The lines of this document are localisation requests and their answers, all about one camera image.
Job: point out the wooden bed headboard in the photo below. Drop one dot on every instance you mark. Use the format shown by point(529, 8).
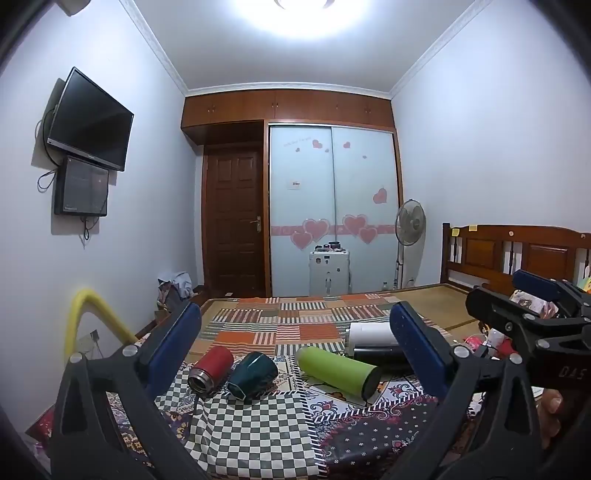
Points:
point(498, 251)

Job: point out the red insulated cup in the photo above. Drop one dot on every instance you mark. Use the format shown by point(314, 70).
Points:
point(213, 367)

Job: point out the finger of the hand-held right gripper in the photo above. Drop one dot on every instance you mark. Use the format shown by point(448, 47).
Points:
point(535, 282)
point(496, 311)

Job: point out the round ceiling light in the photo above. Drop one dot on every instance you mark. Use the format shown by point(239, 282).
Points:
point(325, 14)

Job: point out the patchwork striped blanket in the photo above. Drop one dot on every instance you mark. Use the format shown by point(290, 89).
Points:
point(295, 327)

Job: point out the wooden overhead cabinet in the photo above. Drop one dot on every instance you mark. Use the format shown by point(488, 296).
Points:
point(286, 110)

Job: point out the yellow foam tube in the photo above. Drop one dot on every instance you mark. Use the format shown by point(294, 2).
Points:
point(90, 300)

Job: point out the black cup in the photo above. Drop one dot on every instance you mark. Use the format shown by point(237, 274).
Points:
point(381, 356)

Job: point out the white standing fan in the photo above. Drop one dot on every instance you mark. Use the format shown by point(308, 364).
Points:
point(411, 221)

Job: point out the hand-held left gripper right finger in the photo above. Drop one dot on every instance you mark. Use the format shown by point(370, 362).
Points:
point(418, 348)

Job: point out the frosted sliding wardrobe door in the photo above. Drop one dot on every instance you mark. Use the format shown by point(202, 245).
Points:
point(300, 194)
point(364, 184)

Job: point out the white box appliance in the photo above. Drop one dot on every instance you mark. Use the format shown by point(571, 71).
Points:
point(328, 272)

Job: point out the green white checkered cloth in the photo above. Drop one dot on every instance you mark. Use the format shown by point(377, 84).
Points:
point(258, 429)

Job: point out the lime green insulated cup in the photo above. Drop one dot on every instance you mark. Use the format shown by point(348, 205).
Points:
point(334, 367)

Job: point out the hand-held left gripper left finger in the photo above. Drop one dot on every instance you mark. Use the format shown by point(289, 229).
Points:
point(178, 339)

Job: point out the dark green cup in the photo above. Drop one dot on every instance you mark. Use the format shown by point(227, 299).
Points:
point(251, 376)

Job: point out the wall-mounted black television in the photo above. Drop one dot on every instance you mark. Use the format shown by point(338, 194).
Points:
point(90, 120)

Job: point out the red white small packet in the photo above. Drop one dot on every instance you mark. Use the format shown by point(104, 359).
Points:
point(478, 342)

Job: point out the pink snack packet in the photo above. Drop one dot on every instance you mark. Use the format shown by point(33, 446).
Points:
point(531, 302)

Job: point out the wall power outlet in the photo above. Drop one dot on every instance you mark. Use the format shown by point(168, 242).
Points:
point(90, 341)

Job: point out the floral patterned bedsheet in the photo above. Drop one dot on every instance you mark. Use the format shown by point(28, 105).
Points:
point(374, 429)

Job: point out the person's right hand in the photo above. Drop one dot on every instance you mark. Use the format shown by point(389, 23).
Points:
point(551, 410)

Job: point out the black wall speaker box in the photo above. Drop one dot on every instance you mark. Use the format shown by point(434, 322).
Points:
point(83, 187)

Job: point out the pile of clothes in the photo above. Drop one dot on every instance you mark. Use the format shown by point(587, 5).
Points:
point(178, 282)

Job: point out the brown wooden door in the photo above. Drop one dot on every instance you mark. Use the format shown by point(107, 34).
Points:
point(233, 217)

